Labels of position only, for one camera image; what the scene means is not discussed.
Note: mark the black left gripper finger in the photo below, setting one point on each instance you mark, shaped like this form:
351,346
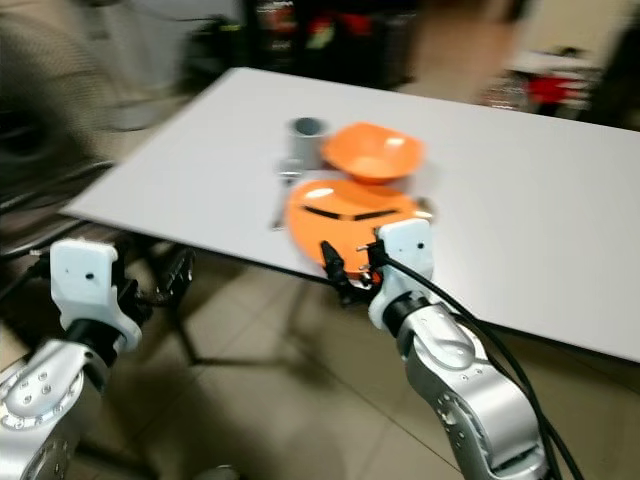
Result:
185,272

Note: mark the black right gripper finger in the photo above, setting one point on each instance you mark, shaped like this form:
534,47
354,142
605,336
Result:
334,260
380,246

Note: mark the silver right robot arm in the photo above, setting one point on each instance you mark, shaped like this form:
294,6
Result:
475,390

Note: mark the orange plastic plate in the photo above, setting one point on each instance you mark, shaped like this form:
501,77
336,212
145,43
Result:
345,235

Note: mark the black chopstick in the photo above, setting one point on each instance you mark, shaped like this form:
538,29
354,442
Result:
388,213
328,212

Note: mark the orange plastic bowl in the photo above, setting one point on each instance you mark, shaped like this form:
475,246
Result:
372,155

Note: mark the grey cup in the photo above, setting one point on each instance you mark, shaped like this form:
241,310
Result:
305,145

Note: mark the dark round floor fan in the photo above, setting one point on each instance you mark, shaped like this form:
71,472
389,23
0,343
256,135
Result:
40,110

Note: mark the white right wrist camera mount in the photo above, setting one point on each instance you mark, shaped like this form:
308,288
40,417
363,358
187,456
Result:
405,260

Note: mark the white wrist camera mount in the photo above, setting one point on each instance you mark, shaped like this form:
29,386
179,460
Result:
405,260
85,280

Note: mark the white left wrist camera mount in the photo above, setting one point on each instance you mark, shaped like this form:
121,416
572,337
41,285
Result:
85,280

